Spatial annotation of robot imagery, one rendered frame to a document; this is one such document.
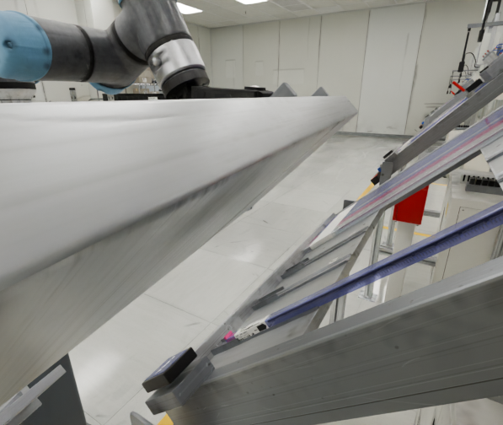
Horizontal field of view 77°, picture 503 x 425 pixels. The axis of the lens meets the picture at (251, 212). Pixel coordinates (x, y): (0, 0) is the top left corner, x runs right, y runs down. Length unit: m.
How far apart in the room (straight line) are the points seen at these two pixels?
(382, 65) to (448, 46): 1.39
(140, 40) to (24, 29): 0.13
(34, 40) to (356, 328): 0.46
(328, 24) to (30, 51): 9.28
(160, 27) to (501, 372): 0.49
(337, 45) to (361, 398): 9.32
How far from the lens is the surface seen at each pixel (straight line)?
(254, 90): 0.42
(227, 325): 0.50
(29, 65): 0.49
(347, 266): 0.43
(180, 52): 0.49
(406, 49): 9.10
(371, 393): 0.25
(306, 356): 0.25
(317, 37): 9.67
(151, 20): 0.51
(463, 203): 1.69
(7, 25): 0.49
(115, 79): 0.58
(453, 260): 1.79
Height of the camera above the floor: 1.05
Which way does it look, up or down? 21 degrees down
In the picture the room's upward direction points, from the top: straight up
